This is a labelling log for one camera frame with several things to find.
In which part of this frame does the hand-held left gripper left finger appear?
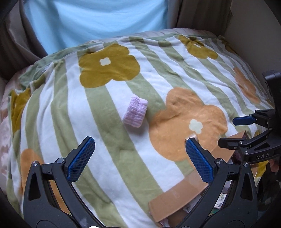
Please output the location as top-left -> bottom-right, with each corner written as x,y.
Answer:
23,136 -> 103,228

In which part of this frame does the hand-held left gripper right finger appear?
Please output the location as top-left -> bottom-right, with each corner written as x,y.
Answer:
180,138 -> 258,228

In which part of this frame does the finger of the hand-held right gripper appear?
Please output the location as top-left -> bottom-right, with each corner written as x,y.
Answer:
218,129 -> 274,152
232,110 -> 275,126

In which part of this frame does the small floral printed box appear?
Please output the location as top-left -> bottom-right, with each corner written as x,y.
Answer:
214,193 -> 226,211

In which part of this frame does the purple knit cloth roll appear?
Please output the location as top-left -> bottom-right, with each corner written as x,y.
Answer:
122,94 -> 148,129

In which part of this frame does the striped flower print blanket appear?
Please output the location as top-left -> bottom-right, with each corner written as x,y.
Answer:
6,33 -> 275,228

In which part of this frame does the brown curtain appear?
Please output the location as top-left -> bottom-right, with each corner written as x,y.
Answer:
0,0 -> 49,81
167,0 -> 233,33

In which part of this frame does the light blue cloth sheet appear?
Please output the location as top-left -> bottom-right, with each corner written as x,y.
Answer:
23,0 -> 169,56

